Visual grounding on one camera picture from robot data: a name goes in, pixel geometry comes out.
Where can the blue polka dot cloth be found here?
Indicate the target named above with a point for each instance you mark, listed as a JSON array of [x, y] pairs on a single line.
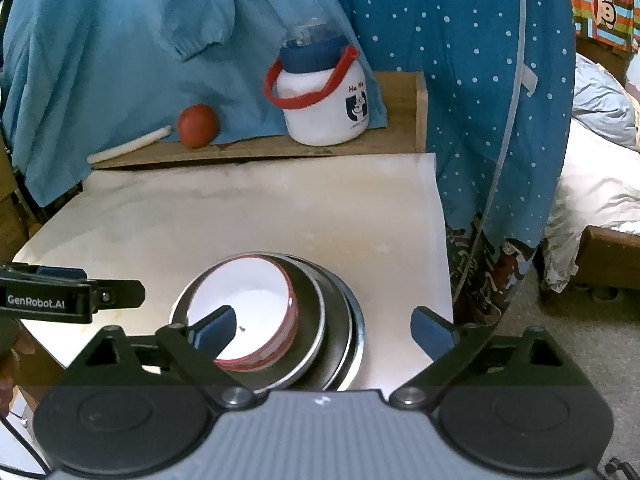
[[450, 85]]

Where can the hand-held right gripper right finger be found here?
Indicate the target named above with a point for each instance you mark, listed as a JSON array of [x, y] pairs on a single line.
[[431, 331]]

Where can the wooden bed frame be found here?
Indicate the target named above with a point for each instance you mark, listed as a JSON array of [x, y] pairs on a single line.
[[610, 255]]

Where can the deep steel bowl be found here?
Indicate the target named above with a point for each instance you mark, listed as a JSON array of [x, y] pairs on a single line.
[[311, 320]]

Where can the white ceramic bowl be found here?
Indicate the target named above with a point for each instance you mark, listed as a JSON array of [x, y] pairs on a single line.
[[250, 300]]

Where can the striped colourful cloth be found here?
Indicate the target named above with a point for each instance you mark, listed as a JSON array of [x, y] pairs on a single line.
[[605, 5]]

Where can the red ball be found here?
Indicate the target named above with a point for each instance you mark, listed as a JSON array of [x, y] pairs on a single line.
[[198, 126]]

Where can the cardboard box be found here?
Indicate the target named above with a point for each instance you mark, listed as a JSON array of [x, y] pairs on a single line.
[[10, 220]]

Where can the blue shirt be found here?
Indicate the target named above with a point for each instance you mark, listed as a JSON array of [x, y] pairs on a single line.
[[125, 60]]

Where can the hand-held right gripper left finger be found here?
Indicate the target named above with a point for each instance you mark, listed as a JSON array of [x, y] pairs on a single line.
[[217, 331]]

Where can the white bed sheet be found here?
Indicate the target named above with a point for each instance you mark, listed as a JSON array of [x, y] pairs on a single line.
[[590, 185]]

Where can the wooden shelf board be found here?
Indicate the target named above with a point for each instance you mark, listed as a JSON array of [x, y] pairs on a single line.
[[395, 110]]

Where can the white rolled stick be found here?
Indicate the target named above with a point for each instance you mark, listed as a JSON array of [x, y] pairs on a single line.
[[130, 144]]

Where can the person's left hand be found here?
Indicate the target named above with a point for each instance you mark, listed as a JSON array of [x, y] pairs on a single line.
[[5, 390]]

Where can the white table mat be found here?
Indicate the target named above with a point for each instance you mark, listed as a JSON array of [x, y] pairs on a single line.
[[250, 210]]

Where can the grey blanket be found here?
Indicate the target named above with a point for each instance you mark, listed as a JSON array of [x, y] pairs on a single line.
[[600, 100]]

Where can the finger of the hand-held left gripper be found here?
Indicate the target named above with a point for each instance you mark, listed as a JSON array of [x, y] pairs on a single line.
[[125, 294], [60, 272]]

